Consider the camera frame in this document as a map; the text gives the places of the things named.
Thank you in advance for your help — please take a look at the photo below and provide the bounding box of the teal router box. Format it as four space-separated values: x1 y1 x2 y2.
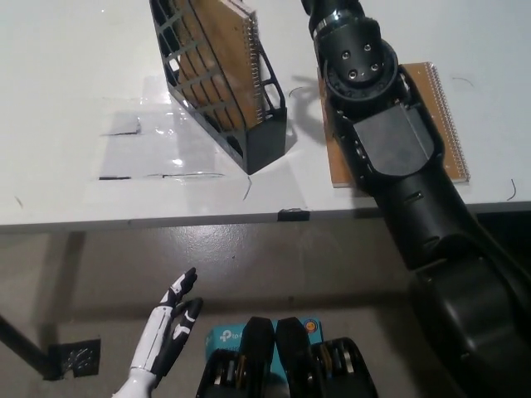
206 318 323 374

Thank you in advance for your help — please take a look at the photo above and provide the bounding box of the black lattice book holder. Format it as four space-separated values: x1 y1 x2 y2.
149 0 288 175

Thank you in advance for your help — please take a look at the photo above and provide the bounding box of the black table brace bar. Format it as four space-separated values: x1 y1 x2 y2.
0 313 54 374

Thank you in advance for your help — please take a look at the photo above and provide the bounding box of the black and white right hand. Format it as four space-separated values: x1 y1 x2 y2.
300 0 364 30

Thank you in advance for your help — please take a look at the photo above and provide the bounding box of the clear plastic sheet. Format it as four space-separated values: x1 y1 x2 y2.
89 76 254 182

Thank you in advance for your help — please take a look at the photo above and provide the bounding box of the brown spiral notebook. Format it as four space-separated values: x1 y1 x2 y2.
317 61 472 188
173 0 267 130

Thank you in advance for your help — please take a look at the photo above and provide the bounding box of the black floor tape patch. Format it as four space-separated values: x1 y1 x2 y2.
42 338 103 381

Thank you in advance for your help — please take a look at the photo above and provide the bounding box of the grey table leg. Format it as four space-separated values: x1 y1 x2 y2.
45 231 87 345

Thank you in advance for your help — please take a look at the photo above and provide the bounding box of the white and black left hand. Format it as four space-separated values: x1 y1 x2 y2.
129 267 204 377

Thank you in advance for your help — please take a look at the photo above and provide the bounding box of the black tape piece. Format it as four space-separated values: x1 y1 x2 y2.
277 206 311 222

